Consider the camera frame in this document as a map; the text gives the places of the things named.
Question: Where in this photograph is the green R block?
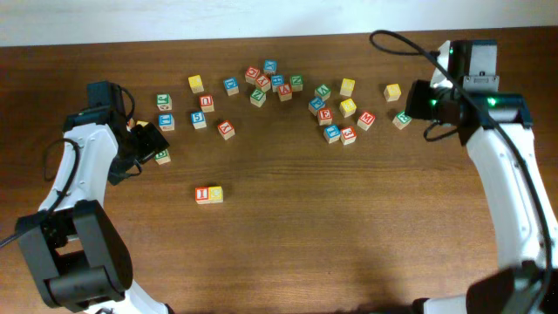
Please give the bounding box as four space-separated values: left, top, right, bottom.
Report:
392 111 412 130

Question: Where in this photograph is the red I block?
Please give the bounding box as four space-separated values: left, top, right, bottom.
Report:
194 187 210 204

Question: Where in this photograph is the yellow C block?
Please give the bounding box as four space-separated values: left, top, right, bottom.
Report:
208 186 224 203

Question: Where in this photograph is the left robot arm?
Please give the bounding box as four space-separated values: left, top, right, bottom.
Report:
15 107 172 313

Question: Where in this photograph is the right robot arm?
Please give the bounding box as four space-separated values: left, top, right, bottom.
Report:
405 40 557 313

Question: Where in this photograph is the green 8 block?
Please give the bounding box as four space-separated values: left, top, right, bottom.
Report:
154 149 171 165

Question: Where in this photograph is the blue L block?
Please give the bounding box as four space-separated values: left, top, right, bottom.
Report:
158 113 175 132

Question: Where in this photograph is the yellow S block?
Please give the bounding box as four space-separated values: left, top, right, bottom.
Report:
384 84 401 102

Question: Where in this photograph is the green J block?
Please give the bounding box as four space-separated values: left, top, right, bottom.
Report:
156 93 173 111

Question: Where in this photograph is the red M block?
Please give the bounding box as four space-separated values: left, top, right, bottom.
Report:
357 111 376 131

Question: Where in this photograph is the blue 5 block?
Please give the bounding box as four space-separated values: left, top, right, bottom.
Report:
190 112 207 129

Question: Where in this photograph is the red U block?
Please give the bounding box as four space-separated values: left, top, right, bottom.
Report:
199 95 214 113

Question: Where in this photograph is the yellow block centre right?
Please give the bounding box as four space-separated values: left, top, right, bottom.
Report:
339 99 357 118

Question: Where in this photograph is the yellow block upper right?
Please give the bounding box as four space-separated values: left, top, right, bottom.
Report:
340 78 356 98

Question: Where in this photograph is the yellow block upper left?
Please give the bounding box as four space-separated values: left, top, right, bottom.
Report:
187 75 204 93

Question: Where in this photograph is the red 3 block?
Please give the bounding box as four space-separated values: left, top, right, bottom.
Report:
340 126 357 145

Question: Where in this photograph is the red K block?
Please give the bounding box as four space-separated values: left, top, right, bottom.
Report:
217 120 235 140

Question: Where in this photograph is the blue 1 block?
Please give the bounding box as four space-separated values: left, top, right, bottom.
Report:
323 125 341 144

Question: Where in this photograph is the red E block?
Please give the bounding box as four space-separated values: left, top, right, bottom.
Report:
316 108 333 126

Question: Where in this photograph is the green V block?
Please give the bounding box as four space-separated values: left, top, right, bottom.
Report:
315 84 331 101

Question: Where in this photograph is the blue D block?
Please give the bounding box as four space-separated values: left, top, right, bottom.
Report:
223 77 239 96

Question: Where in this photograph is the blue P block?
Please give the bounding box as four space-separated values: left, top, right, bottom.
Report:
309 97 325 116

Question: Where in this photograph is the green Z block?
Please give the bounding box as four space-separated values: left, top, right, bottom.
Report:
249 89 267 107

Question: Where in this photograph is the green N block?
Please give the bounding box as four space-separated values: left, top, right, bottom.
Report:
289 75 303 92

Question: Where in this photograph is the red G block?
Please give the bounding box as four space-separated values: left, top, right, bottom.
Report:
245 66 261 85

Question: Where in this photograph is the red X block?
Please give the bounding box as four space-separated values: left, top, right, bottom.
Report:
255 74 271 92

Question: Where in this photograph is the red A block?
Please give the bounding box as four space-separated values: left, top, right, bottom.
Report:
276 84 293 101

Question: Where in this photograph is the blue H block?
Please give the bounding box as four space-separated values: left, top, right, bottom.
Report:
270 74 284 92

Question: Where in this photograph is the right camera cable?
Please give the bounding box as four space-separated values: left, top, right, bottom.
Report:
369 29 555 306

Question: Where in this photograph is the camera cable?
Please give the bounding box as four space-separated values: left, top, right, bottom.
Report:
0 138 82 249
369 29 555 306

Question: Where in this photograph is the left camera cable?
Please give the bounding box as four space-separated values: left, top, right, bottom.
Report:
0 138 82 249

